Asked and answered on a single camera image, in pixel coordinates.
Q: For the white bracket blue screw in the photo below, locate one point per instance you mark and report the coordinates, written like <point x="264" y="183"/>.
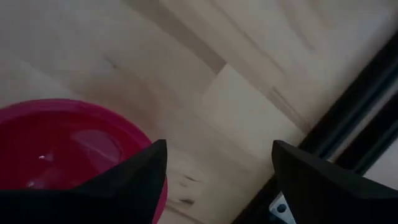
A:
<point x="281" y="209"/>

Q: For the small magenta plastic bowl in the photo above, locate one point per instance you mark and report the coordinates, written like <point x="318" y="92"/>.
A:
<point x="62" y="146"/>

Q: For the black metal table frame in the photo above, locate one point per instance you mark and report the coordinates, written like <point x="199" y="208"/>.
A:
<point x="351" y="112"/>

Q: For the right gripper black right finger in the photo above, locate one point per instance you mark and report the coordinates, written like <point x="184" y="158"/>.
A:
<point x="326" y="193"/>

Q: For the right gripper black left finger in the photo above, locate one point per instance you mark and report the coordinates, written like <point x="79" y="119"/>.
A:
<point x="124" y="193"/>

